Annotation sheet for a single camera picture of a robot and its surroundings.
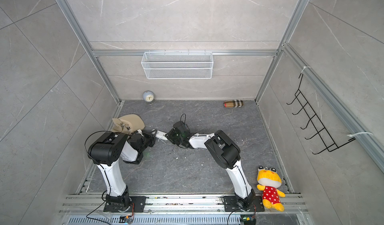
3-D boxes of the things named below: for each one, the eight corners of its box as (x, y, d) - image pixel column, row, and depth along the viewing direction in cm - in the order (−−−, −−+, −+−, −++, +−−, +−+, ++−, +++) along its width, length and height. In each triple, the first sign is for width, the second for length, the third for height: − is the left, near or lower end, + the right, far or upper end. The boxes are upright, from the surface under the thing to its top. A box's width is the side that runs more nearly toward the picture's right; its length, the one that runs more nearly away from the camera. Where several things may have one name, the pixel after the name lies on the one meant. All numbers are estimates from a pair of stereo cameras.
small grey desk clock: (144, 103, 121) (141, 95, 114) (148, 97, 125) (146, 89, 118) (152, 105, 119) (149, 97, 112) (156, 99, 124) (154, 91, 117)
